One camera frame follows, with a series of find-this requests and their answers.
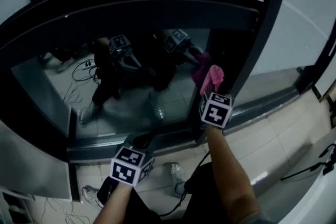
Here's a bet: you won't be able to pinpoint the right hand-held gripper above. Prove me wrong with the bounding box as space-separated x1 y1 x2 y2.
198 90 234 134

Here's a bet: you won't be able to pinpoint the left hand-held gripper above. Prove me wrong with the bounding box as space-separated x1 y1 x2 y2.
109 131 159 187

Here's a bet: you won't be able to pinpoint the pink cloth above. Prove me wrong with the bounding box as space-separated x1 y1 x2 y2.
199 65 225 97

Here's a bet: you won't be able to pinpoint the clear glass window pane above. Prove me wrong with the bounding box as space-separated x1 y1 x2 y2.
9 26 211 140

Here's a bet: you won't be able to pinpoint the person's left forearm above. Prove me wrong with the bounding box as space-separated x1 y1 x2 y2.
92 181 133 224

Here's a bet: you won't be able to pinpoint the person's right forearm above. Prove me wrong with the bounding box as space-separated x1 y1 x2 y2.
204 125 262 224

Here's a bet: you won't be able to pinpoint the person's right silver shoe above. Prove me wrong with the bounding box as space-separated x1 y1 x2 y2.
163 162 186 198

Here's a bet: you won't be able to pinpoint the person's silver shoe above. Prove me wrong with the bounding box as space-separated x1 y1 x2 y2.
163 162 186 198
81 185 105 210

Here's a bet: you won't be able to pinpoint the person's left silver shoe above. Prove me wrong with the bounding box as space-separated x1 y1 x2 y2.
81 185 105 210

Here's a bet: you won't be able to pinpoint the person's black shorts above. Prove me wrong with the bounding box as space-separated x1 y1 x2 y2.
96 161 226 224

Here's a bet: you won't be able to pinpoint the tall frosted glass panel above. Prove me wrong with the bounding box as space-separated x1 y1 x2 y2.
245 0 336 103

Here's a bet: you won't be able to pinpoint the white desk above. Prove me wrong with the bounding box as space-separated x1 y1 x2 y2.
249 157 336 224

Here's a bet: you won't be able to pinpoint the black framed glass door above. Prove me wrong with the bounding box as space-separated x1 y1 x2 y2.
0 0 292 165

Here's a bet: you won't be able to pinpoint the thick black gripper cable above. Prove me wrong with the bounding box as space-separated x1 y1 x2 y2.
156 150 211 217

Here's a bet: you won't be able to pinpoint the bundle of thin white cables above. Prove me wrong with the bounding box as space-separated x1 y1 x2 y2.
38 195 91 224

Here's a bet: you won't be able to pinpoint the thin black desk cable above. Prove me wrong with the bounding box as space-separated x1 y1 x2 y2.
280 143 336 182

